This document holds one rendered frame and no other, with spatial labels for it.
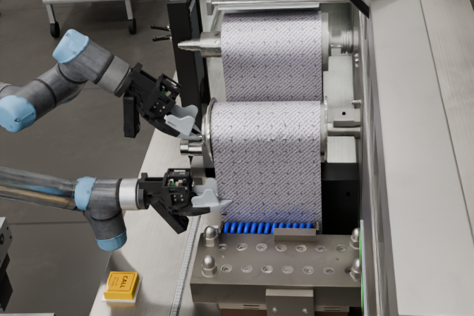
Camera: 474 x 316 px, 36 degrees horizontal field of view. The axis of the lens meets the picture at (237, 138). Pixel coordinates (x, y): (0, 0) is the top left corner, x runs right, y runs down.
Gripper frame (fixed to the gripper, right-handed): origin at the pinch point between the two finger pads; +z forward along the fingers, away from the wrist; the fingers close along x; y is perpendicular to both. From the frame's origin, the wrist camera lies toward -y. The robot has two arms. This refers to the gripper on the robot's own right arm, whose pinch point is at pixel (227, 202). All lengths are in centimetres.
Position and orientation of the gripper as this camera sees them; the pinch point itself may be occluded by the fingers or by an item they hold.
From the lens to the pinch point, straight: 170.4
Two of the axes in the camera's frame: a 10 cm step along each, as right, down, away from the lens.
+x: 1.1, -5.7, 8.1
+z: 9.9, 0.0, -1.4
